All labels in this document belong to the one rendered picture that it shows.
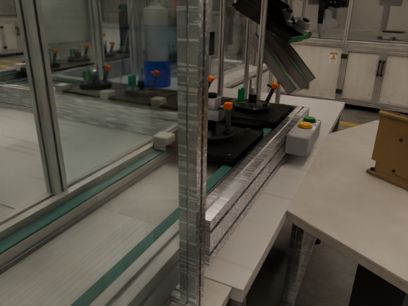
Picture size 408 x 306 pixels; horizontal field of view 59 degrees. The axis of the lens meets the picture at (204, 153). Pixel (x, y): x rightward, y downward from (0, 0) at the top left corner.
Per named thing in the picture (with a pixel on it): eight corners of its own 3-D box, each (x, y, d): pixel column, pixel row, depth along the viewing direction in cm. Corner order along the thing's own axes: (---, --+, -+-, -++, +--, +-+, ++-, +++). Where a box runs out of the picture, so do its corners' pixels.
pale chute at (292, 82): (301, 90, 154) (309, 84, 151) (288, 95, 145) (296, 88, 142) (263, 38, 158) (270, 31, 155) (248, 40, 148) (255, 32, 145)
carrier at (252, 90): (292, 110, 138) (295, 78, 133) (274, 128, 118) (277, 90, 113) (232, 102, 147) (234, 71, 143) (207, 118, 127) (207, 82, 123)
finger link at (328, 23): (334, 40, 114) (339, 9, 110) (315, 39, 116) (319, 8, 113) (336, 39, 116) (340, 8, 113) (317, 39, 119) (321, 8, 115)
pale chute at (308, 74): (308, 84, 167) (316, 78, 164) (296, 88, 157) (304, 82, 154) (272, 36, 170) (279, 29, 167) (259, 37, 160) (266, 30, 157)
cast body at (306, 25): (306, 37, 157) (314, 22, 153) (302, 38, 154) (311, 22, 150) (290, 28, 160) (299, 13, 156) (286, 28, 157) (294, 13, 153)
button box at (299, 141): (319, 136, 126) (321, 119, 124) (306, 157, 109) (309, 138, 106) (299, 133, 129) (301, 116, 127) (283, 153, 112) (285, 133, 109)
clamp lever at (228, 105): (232, 129, 101) (232, 102, 98) (229, 130, 99) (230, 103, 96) (220, 127, 102) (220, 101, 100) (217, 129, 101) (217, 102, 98)
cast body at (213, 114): (224, 117, 102) (225, 93, 100) (218, 121, 99) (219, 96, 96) (198, 113, 106) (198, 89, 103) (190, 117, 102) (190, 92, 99)
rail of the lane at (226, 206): (306, 132, 143) (309, 104, 139) (209, 265, 69) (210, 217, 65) (292, 129, 145) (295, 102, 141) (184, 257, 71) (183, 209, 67)
